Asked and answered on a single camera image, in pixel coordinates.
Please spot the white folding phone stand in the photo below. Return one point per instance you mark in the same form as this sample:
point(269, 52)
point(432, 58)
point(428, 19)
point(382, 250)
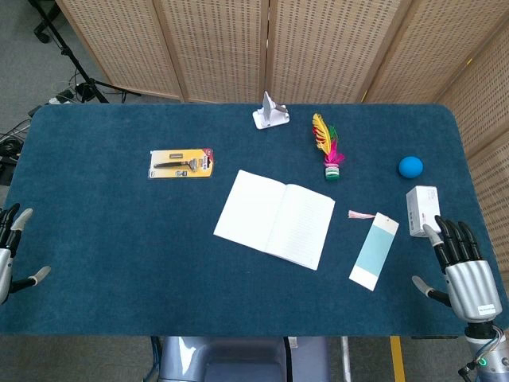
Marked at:
point(268, 115)

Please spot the black tripod stand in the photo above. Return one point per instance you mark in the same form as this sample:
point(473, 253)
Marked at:
point(85, 81)

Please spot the open white lined notebook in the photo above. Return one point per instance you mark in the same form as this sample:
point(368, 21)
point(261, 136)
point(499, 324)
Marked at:
point(274, 219)

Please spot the colourful feather shuttlecock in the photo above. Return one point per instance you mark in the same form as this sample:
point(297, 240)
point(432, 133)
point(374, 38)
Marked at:
point(326, 139)

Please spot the blue carpet table mat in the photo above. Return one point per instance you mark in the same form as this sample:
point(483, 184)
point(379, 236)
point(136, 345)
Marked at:
point(119, 238)

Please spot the grey robot torso base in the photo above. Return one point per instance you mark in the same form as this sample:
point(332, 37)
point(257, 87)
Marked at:
point(238, 360)

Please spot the light blue tasselled bookmark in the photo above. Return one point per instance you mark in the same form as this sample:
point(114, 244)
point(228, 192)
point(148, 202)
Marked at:
point(374, 250)

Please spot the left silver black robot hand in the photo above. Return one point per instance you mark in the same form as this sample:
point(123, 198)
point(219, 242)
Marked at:
point(5, 262)

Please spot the white cardboard box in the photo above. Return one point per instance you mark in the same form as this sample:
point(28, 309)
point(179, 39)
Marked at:
point(423, 205)

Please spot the blue foam ball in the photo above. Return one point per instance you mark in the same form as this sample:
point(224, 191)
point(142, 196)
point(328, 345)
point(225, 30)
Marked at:
point(410, 168)

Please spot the razor in yellow blister pack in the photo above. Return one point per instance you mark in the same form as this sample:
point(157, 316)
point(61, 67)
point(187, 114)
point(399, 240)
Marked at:
point(181, 164)

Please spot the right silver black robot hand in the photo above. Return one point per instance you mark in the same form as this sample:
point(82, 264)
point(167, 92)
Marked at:
point(471, 284)

